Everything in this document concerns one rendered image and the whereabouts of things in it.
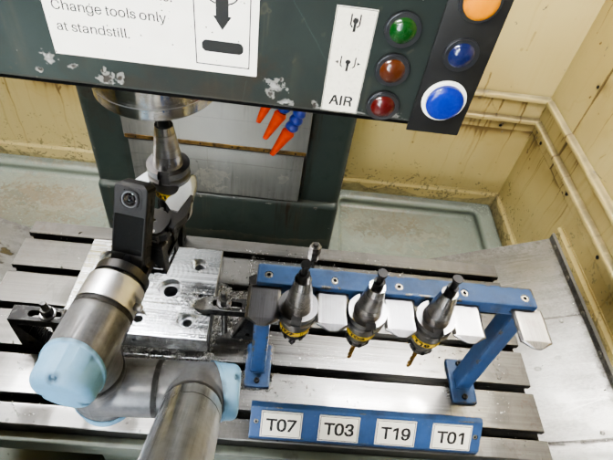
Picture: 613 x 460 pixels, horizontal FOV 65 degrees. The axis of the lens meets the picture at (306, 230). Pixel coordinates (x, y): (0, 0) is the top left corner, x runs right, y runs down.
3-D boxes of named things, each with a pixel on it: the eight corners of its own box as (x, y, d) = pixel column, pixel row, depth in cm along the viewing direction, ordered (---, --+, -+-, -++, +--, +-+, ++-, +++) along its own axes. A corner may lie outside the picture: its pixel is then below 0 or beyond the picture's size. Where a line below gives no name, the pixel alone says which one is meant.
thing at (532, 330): (553, 351, 77) (555, 350, 76) (521, 349, 77) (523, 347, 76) (540, 314, 82) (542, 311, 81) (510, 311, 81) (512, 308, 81)
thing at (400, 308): (418, 340, 75) (420, 338, 75) (385, 337, 75) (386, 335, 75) (412, 302, 80) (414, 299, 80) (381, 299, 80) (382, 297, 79)
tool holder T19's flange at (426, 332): (447, 311, 81) (451, 302, 79) (452, 343, 77) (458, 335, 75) (410, 308, 81) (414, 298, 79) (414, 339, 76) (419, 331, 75)
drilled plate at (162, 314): (207, 351, 99) (206, 339, 95) (62, 339, 97) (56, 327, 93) (223, 264, 115) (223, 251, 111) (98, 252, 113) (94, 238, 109)
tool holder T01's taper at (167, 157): (186, 154, 74) (182, 117, 69) (179, 173, 71) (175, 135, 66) (157, 151, 73) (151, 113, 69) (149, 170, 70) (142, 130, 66)
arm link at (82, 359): (36, 404, 56) (11, 371, 50) (81, 323, 63) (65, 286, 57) (101, 419, 56) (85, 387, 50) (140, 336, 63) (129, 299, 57)
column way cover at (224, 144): (301, 205, 136) (328, 27, 99) (130, 188, 133) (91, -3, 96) (302, 193, 140) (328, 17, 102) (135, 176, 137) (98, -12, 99)
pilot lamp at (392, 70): (402, 87, 38) (410, 61, 36) (375, 83, 38) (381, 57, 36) (401, 82, 38) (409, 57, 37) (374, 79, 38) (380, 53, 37)
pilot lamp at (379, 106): (392, 120, 40) (400, 98, 39) (367, 118, 40) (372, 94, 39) (391, 117, 41) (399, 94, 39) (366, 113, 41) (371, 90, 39)
